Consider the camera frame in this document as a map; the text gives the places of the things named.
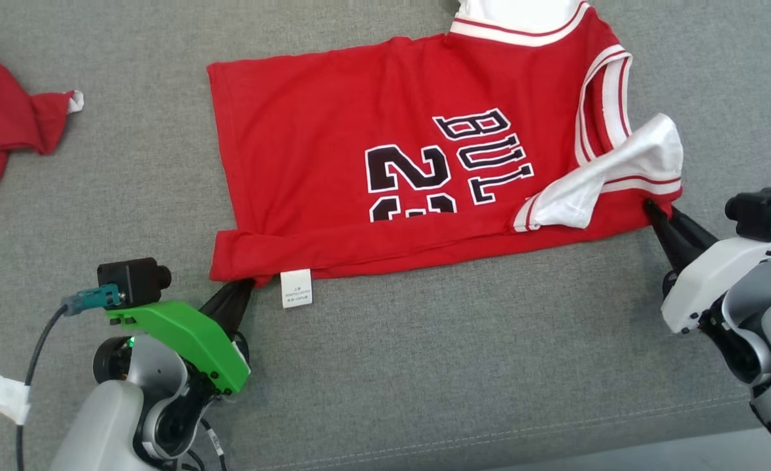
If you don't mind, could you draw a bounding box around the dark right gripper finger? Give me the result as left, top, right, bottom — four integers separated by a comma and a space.
669, 207, 719, 254
643, 200, 691, 273

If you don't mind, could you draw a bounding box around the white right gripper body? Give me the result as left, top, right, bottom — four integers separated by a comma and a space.
661, 235, 771, 334

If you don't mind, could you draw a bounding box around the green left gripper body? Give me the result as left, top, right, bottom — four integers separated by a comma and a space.
105, 300, 252, 396

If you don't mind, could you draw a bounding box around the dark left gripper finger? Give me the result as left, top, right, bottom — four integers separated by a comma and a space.
224, 279, 255, 341
199, 280, 243, 329

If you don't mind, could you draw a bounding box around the red basketball jersey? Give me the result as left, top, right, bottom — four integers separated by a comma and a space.
207, 0, 685, 309

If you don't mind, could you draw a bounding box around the grey fabric sofa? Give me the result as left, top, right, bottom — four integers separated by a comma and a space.
0, 0, 771, 471

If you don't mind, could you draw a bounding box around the black cable with teal plug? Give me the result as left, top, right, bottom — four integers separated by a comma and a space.
16, 285, 124, 471

